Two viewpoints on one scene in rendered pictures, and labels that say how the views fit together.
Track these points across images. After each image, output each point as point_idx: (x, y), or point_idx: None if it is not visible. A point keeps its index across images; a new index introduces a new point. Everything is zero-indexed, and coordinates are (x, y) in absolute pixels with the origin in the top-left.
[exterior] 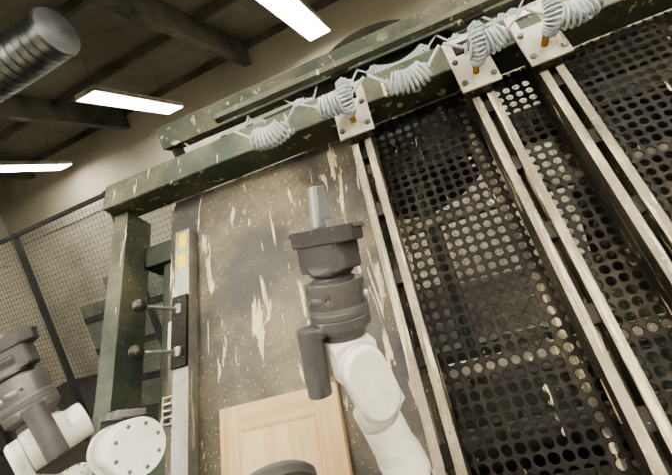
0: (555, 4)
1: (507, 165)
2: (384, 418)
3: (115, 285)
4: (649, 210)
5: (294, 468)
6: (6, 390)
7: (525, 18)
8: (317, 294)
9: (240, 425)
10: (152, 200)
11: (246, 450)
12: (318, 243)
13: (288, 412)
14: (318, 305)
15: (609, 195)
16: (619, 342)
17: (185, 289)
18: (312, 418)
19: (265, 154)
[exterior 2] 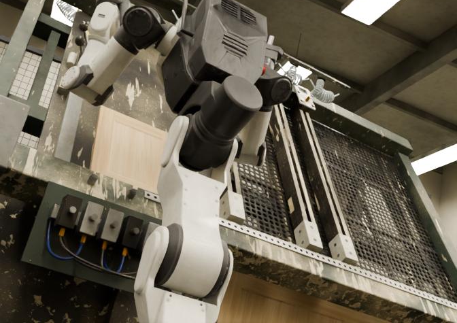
0: (319, 86)
1: (279, 122)
2: None
3: (35, 8)
4: (322, 165)
5: None
6: None
7: (301, 90)
8: (264, 58)
9: (114, 117)
10: None
11: (115, 128)
12: (270, 48)
13: (146, 130)
14: (264, 61)
15: (310, 156)
16: (302, 185)
17: None
18: (159, 139)
19: None
